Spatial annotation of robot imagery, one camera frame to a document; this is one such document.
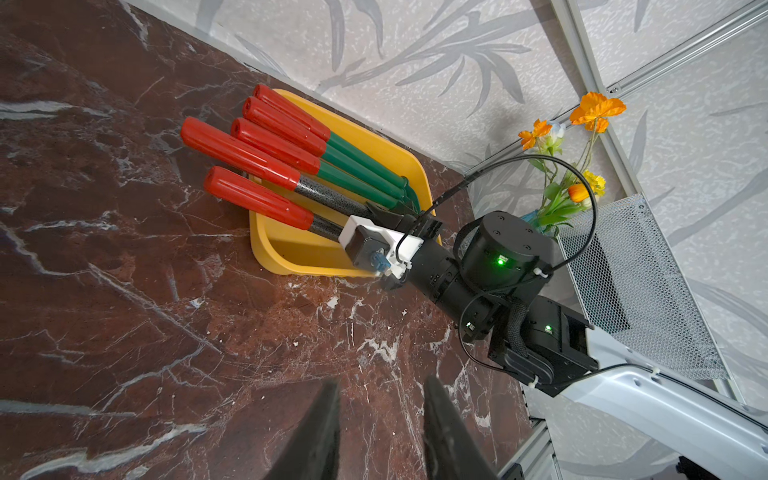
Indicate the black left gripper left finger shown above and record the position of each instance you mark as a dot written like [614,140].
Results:
[313,451]

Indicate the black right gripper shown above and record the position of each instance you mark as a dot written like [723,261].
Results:
[461,282]

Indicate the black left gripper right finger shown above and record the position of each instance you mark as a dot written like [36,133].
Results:
[450,452]

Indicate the green small hoe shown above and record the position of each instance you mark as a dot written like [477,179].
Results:
[258,112]
[332,139]
[306,162]

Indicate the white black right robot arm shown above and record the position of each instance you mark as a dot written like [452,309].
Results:
[556,350]

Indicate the orange yellow artificial flowers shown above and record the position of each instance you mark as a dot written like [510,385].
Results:
[572,189]

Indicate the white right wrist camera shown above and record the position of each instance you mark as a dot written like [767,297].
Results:
[383,251]

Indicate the white wire mesh basket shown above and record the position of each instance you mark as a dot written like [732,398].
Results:
[630,285]

